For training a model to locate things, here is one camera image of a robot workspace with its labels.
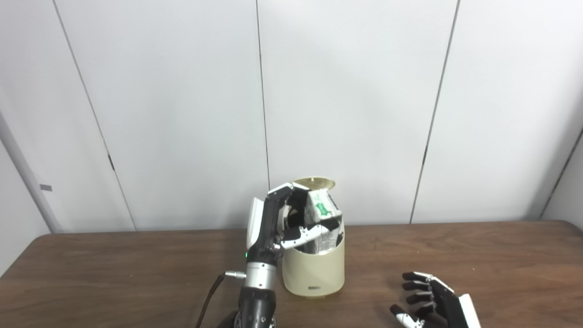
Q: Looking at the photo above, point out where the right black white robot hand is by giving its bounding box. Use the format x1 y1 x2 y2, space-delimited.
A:
390 272 481 328

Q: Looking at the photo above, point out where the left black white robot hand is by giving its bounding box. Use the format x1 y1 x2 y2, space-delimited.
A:
245 182 344 265

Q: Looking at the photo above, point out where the white green milk carton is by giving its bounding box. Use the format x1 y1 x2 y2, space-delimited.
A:
303 189 343 256

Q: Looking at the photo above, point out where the cream round bin lid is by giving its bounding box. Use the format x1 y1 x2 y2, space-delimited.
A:
294 178 337 191

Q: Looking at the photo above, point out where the cream-colored round bin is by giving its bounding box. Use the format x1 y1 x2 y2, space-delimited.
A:
281 178 346 299

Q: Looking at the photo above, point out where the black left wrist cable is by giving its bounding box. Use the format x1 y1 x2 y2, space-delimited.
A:
196 271 247 328

